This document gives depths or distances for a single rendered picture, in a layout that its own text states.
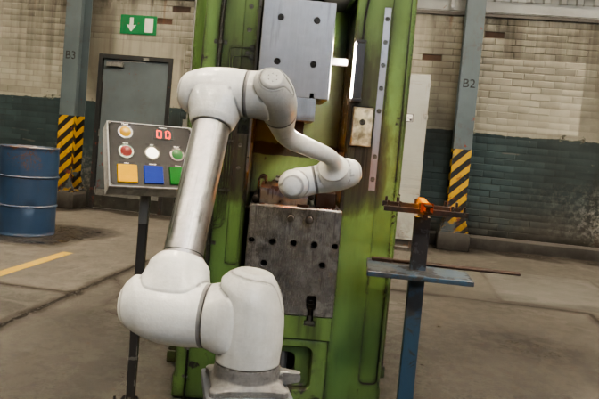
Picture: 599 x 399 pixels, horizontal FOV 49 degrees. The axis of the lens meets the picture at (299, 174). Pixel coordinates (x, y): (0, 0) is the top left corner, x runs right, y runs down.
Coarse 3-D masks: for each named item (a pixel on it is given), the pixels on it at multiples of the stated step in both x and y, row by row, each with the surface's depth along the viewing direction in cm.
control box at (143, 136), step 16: (112, 128) 253; (144, 128) 259; (160, 128) 262; (176, 128) 265; (112, 144) 250; (128, 144) 253; (144, 144) 256; (160, 144) 259; (176, 144) 262; (112, 160) 247; (128, 160) 250; (144, 160) 253; (160, 160) 256; (176, 160) 259; (112, 176) 244; (112, 192) 248; (128, 192) 250; (144, 192) 252; (160, 192) 255
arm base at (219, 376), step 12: (216, 372) 152; (228, 372) 150; (240, 372) 149; (252, 372) 149; (264, 372) 150; (276, 372) 154; (288, 372) 157; (216, 384) 150; (228, 384) 149; (240, 384) 149; (252, 384) 149; (264, 384) 150; (276, 384) 152; (216, 396) 146; (228, 396) 147; (240, 396) 148; (252, 396) 148; (264, 396) 149; (276, 396) 149; (288, 396) 150
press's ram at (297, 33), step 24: (264, 0) 269; (288, 0) 270; (264, 24) 270; (288, 24) 270; (312, 24) 270; (264, 48) 270; (288, 48) 271; (312, 48) 271; (288, 72) 271; (312, 72) 272; (312, 96) 285
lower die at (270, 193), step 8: (264, 184) 289; (272, 184) 279; (264, 192) 274; (272, 192) 274; (280, 192) 274; (264, 200) 274; (272, 200) 274; (280, 200) 274; (288, 200) 274; (296, 200) 274; (304, 200) 274
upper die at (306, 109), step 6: (300, 102) 272; (306, 102) 272; (312, 102) 272; (300, 108) 272; (306, 108) 272; (312, 108) 272; (300, 114) 272; (306, 114) 272; (312, 114) 272; (300, 120) 273; (306, 120) 273; (312, 120) 273
